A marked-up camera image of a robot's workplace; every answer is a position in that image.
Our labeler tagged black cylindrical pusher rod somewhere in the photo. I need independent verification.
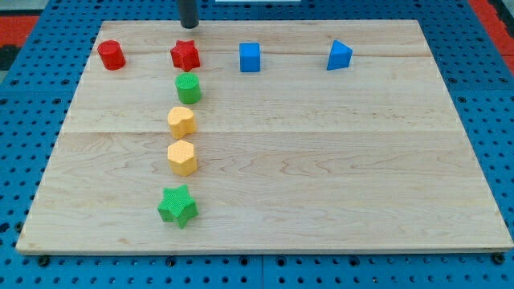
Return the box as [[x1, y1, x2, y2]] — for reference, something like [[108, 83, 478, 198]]
[[177, 0, 199, 29]]

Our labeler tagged red star block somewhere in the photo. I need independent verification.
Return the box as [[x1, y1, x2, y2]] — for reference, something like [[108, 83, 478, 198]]
[[170, 40, 201, 72]]

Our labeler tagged green star block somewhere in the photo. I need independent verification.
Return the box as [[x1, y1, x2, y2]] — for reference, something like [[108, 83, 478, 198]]
[[157, 185, 199, 229]]

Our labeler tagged green cylinder block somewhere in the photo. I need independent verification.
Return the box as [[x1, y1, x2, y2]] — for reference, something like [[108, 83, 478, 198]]
[[175, 72, 202, 104]]

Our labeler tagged blue cube block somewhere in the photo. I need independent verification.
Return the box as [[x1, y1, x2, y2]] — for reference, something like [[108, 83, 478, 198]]
[[239, 43, 261, 72]]

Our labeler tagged red cylinder block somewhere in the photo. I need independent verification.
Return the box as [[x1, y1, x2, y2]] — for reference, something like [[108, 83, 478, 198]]
[[97, 40, 126, 71]]

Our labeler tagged yellow heart block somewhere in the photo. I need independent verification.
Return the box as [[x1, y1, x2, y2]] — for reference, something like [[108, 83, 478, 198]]
[[167, 107, 198, 139]]

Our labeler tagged yellow hexagon block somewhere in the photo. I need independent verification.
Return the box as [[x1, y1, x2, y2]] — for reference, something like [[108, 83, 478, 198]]
[[167, 140, 198, 177]]

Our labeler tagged blue triangular prism block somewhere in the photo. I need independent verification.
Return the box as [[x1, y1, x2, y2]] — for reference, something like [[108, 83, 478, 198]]
[[326, 39, 353, 71]]

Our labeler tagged light wooden board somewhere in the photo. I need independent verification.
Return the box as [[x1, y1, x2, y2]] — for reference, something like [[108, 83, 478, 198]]
[[16, 20, 513, 255]]

